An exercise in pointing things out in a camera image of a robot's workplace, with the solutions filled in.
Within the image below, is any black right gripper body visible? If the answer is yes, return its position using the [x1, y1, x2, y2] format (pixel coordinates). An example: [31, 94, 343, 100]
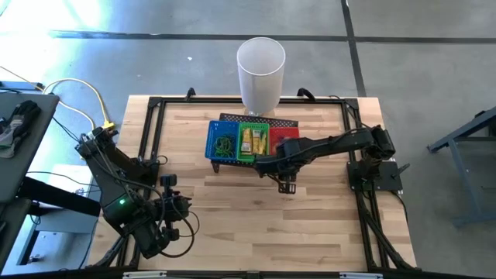
[253, 138, 311, 182]

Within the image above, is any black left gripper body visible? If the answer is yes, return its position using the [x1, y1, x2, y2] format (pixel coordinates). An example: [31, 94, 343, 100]
[153, 193, 194, 230]

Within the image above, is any red plastic basket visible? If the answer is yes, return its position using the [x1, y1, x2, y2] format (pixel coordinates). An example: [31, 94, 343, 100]
[268, 126, 301, 157]

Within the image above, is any green plastic basket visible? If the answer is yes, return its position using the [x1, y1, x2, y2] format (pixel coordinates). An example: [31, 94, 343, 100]
[236, 122, 271, 164]

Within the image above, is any olive green rubber band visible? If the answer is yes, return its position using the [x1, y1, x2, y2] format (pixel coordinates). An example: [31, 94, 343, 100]
[216, 137, 236, 158]

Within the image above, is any blue plastic basket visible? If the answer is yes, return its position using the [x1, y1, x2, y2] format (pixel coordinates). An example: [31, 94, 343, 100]
[204, 119, 241, 162]

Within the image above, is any black perforated metal shelf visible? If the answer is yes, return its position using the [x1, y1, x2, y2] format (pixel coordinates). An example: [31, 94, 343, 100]
[211, 112, 301, 174]

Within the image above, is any white label strip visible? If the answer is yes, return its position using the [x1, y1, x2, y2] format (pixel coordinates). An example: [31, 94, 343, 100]
[122, 270, 167, 279]
[339, 272, 384, 279]

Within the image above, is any white cylindrical cup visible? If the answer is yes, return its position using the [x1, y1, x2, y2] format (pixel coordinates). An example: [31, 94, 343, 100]
[236, 36, 287, 119]

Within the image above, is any white equipment box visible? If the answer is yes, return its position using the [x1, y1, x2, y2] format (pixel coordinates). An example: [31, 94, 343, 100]
[36, 164, 106, 236]

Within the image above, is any grey side table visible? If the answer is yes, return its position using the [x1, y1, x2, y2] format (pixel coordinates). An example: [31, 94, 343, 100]
[0, 92, 102, 268]

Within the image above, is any black grey work glove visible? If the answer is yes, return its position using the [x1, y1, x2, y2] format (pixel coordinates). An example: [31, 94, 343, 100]
[0, 101, 42, 160]

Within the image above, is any blue metal bar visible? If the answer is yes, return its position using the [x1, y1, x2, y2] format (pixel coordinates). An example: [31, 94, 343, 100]
[0, 80, 46, 93]

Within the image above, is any blue-grey metal table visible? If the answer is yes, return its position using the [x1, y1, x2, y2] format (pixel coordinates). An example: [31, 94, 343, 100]
[427, 106, 496, 228]

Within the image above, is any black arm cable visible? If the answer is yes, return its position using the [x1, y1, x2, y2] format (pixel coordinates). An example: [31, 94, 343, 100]
[329, 94, 374, 129]

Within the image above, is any black aluminium table frame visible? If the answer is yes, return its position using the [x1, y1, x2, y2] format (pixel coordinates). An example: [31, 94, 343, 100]
[87, 95, 418, 272]

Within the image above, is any yellow power cable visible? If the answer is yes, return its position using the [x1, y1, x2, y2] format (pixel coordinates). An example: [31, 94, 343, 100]
[0, 64, 116, 131]

